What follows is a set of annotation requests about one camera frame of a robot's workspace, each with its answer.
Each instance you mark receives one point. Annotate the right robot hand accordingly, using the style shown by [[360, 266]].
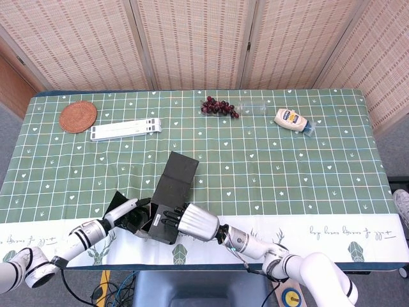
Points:
[[199, 222]]

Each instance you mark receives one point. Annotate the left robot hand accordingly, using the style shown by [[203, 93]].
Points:
[[121, 209]]

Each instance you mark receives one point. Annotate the black cardboard box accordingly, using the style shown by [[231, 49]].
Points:
[[174, 188]]

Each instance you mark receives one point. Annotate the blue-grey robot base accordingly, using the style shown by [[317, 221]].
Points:
[[198, 288]]

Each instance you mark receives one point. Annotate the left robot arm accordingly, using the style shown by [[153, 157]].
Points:
[[80, 236]]

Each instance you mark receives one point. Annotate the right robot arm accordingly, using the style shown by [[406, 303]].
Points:
[[255, 246]]

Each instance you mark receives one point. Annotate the white folding laptop stand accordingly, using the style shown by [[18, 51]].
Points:
[[124, 129]]

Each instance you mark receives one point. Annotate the round woven rattan coaster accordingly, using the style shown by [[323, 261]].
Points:
[[78, 116]]

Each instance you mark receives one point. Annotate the green checked deer tablecloth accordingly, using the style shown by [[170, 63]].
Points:
[[287, 160]]

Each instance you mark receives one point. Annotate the wooden board with yellow disc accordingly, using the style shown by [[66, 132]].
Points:
[[287, 291]]

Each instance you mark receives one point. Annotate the bunch of red grapes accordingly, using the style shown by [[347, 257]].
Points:
[[217, 107]]

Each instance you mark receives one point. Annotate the mayonnaise squeeze bottle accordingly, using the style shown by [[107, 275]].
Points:
[[289, 120]]

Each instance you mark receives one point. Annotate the brown wooden door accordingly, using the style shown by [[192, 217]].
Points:
[[12, 89]]

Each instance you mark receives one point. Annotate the woven bamboo screen panel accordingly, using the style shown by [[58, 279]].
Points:
[[383, 64], [80, 41], [294, 41], [195, 41]]

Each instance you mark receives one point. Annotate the grey sneaker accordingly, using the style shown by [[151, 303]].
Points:
[[402, 204]]

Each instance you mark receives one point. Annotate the black furniture piece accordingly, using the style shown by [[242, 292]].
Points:
[[399, 180]]

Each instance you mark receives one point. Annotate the black caster wheel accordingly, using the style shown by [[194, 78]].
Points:
[[404, 272]]

